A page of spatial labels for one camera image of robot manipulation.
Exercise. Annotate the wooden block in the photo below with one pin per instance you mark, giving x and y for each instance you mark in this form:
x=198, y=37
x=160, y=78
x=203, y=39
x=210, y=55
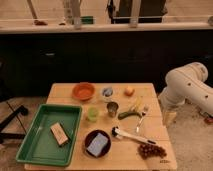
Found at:
x=59, y=134

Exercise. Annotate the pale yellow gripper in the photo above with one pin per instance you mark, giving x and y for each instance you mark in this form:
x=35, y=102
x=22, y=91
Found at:
x=168, y=115

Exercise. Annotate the green plastic tray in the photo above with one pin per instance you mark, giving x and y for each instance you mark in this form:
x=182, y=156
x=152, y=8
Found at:
x=40, y=146

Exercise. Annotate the orange fruit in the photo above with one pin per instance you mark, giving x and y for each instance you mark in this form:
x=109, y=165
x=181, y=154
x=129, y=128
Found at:
x=129, y=91

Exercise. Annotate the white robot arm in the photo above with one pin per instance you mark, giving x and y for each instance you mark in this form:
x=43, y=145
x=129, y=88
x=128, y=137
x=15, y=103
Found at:
x=186, y=83

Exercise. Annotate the dark bowl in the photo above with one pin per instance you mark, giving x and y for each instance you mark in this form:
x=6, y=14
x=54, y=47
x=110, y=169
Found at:
x=89, y=139

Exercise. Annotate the red bowl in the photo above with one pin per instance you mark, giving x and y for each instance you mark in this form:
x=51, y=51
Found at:
x=83, y=91

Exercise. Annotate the bunch of grapes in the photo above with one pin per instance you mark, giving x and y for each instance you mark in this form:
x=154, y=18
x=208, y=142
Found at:
x=146, y=151

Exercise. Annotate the metal fork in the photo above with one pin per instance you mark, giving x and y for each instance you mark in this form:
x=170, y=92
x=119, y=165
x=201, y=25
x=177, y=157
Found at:
x=143, y=114

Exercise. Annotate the metal cup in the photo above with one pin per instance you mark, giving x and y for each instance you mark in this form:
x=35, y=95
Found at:
x=112, y=108

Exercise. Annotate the green plastic cup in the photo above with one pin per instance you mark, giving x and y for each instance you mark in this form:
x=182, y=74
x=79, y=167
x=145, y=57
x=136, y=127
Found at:
x=92, y=114

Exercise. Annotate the blue sponge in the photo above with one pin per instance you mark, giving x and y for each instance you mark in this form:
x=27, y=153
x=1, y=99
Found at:
x=97, y=144

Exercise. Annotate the black stand leg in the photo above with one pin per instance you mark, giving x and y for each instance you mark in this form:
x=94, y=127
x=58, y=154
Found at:
x=21, y=110

